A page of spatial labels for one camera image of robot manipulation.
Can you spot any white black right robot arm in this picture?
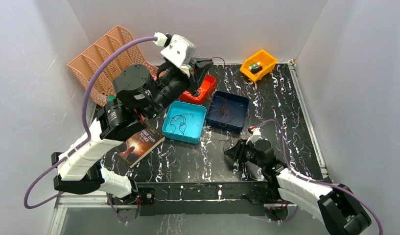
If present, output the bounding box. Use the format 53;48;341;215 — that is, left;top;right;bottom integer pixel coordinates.
224;140;372;235

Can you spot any red square tray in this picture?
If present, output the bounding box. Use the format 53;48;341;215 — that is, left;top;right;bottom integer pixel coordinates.
179;74;216;105

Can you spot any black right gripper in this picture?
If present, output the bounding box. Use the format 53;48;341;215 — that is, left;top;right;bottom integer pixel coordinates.
224;138;265;168

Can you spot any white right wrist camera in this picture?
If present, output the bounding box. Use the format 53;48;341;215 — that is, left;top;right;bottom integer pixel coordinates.
246;126;261;143

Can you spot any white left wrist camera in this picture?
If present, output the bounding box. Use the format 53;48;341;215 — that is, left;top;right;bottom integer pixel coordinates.
160;34;196;77

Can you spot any peach plastic file organizer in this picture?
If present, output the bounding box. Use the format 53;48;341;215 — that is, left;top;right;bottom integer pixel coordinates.
68;25;158;106

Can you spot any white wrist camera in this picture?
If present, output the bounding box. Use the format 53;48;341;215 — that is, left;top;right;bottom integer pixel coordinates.
246;126;261;143
160;34;196;77

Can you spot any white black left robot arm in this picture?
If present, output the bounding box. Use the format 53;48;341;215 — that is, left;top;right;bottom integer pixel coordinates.
52;58;213;204

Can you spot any aluminium frame rail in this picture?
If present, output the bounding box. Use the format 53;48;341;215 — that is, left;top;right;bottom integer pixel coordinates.
55;185;317;208

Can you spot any yellow plastic bin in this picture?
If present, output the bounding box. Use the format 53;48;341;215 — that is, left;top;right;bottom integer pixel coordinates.
240;49;278;82

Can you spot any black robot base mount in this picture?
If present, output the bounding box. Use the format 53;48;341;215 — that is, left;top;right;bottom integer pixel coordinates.
107;181;301;224

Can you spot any green white tube in bin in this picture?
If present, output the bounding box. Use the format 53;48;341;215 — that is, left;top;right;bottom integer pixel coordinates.
248;62;261;71

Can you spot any cyan square tray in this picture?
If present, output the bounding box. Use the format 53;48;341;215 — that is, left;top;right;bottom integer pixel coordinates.
162;101;207;144

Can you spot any black tube in bin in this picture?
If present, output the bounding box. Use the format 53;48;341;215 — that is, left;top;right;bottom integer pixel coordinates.
250;66;263;74

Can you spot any navy blue square tray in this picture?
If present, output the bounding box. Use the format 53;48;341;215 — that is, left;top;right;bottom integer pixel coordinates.
206;91;249;133

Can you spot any three days to see book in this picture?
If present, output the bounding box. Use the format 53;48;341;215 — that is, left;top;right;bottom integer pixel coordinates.
115;123;165;168

